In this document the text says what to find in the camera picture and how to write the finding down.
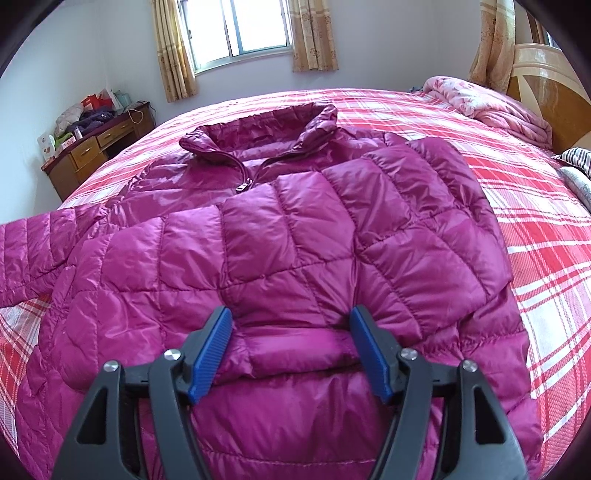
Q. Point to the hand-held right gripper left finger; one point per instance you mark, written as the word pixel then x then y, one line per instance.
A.
pixel 210 360

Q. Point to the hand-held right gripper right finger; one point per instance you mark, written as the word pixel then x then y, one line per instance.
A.
pixel 369 355

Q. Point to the magenta puffer jacket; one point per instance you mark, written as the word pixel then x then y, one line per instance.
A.
pixel 286 230

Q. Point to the dark purple clothes pile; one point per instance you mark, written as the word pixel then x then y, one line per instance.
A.
pixel 92 121

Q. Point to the beige clothes pile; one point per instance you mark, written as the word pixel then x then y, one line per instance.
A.
pixel 68 117

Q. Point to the red plaid bed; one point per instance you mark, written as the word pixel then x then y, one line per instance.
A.
pixel 531 207

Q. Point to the wooden desk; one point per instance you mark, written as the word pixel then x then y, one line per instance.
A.
pixel 87 154

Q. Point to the white printed box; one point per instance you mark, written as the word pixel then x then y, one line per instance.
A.
pixel 47 146

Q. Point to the striped pillow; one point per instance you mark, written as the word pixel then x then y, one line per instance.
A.
pixel 581 187
pixel 579 159

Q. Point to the pink floral pillow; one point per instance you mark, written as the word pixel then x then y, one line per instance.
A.
pixel 489 106

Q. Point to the red bag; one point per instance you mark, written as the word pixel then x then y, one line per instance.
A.
pixel 92 100

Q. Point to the short beige curtain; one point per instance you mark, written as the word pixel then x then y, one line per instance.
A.
pixel 311 37
pixel 173 50

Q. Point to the wooden headboard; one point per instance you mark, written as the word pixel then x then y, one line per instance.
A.
pixel 540 87

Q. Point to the wide window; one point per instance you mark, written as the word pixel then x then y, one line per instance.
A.
pixel 249 27

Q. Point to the long beige curtain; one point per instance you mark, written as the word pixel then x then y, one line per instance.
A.
pixel 494 41

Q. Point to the narrow window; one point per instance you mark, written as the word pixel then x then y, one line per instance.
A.
pixel 544 32

